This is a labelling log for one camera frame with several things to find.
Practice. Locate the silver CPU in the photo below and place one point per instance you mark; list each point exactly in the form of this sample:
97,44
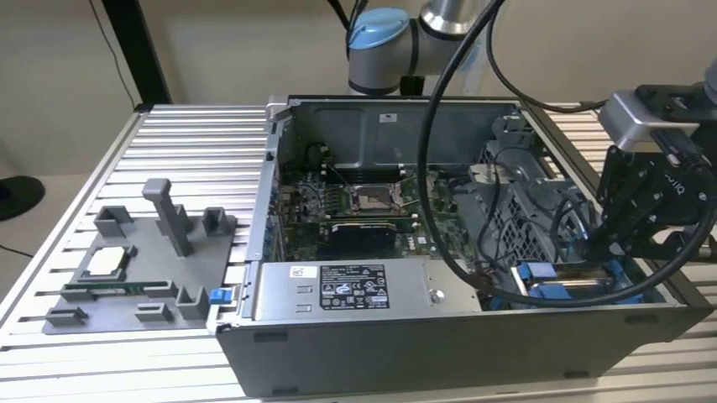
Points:
105,262

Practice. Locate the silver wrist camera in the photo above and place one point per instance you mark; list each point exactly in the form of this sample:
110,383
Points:
627,119

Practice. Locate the black RAM slots bank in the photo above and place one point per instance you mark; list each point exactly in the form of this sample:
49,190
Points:
363,173

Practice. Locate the blue case latch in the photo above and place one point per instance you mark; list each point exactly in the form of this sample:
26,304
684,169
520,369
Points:
218,295

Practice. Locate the black graphics card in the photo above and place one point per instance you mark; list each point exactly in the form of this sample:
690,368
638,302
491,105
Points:
357,240

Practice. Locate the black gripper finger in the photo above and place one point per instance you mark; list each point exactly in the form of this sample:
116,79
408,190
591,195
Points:
671,243
607,235

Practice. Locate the dark grey PC case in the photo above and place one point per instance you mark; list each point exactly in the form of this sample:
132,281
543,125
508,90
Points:
419,357

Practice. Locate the grey perforated disk bay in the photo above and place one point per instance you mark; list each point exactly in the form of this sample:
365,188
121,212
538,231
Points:
515,210

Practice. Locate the blue bay carrier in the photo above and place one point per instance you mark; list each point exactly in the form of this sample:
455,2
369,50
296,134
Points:
551,292

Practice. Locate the CPU socket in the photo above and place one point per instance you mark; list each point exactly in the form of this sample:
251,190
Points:
372,200

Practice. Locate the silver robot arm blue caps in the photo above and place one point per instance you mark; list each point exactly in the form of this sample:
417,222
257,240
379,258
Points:
385,54

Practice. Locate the hard disk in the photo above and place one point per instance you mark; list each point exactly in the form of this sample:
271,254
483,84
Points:
582,280

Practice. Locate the green motherboard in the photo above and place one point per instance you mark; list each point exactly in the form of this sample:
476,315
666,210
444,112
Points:
403,241

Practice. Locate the black upright post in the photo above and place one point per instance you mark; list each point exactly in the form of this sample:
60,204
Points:
142,54

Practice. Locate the grey parts rack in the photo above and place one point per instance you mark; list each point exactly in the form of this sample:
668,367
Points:
140,302

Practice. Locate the black round stand foot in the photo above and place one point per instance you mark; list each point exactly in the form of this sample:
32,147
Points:
18,197

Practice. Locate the silver power supply unit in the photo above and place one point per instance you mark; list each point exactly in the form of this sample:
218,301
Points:
280,294

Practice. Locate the green RAM stick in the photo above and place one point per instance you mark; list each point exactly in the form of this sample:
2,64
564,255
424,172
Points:
120,288

